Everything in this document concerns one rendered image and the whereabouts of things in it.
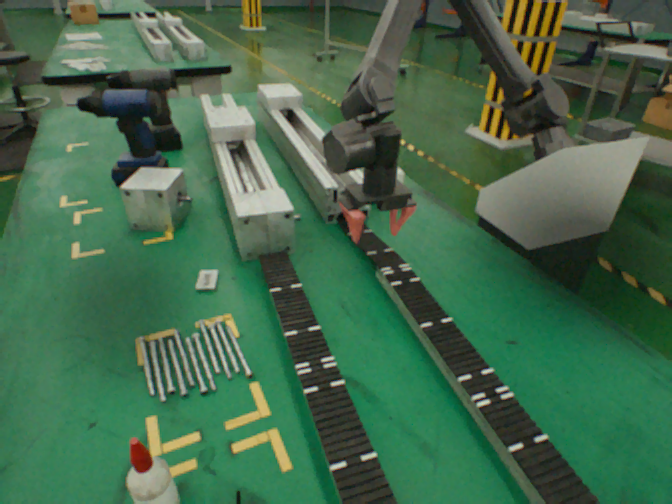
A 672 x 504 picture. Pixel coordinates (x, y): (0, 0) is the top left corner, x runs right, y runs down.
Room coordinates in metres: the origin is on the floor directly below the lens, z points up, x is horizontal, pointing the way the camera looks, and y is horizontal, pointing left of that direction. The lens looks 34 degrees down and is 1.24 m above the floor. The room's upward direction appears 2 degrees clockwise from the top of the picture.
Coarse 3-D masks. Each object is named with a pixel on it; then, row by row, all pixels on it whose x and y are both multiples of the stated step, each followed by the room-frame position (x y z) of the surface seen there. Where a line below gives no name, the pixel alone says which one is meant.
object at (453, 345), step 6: (444, 342) 0.42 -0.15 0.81; (450, 342) 0.42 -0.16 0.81; (456, 342) 0.42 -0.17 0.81; (462, 342) 0.43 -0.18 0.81; (468, 342) 0.42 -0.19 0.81; (438, 348) 0.41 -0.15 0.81; (444, 348) 0.41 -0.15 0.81; (450, 348) 0.41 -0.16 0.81; (456, 348) 0.41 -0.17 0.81; (462, 348) 0.42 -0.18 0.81
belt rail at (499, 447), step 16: (384, 288) 0.58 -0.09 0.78; (400, 304) 0.53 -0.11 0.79; (432, 352) 0.43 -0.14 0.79; (448, 368) 0.39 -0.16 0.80; (464, 400) 0.35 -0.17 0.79; (480, 416) 0.32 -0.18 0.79; (496, 448) 0.28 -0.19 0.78; (512, 464) 0.26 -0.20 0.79; (528, 480) 0.24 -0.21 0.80; (528, 496) 0.23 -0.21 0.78
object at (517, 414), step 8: (512, 408) 0.32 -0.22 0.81; (520, 408) 0.32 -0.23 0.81; (488, 416) 0.31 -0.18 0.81; (496, 416) 0.31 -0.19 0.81; (504, 416) 0.31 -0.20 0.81; (512, 416) 0.31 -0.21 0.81; (520, 416) 0.31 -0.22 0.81; (528, 416) 0.31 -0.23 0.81; (496, 424) 0.30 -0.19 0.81; (504, 424) 0.30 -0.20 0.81; (512, 424) 0.30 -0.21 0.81
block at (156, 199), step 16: (144, 176) 0.79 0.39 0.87; (160, 176) 0.79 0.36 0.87; (176, 176) 0.80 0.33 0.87; (128, 192) 0.75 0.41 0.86; (144, 192) 0.74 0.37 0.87; (160, 192) 0.74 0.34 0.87; (176, 192) 0.78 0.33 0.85; (128, 208) 0.74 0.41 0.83; (144, 208) 0.74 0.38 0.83; (160, 208) 0.74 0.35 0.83; (176, 208) 0.77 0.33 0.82; (144, 224) 0.74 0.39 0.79; (160, 224) 0.74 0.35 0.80; (176, 224) 0.75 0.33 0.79
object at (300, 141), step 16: (272, 112) 1.31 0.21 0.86; (304, 112) 1.32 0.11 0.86; (272, 128) 1.32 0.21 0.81; (288, 128) 1.16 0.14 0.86; (304, 128) 1.22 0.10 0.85; (288, 144) 1.10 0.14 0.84; (304, 144) 1.12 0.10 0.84; (320, 144) 1.08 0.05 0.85; (288, 160) 1.11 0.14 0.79; (304, 160) 0.95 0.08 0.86; (320, 160) 1.01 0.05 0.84; (304, 176) 0.97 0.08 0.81; (320, 176) 0.85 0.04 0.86; (336, 176) 0.91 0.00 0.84; (352, 176) 0.86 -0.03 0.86; (320, 192) 0.83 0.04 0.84; (336, 192) 0.81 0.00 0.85; (320, 208) 0.83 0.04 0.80; (336, 208) 0.80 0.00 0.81; (368, 208) 0.83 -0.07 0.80
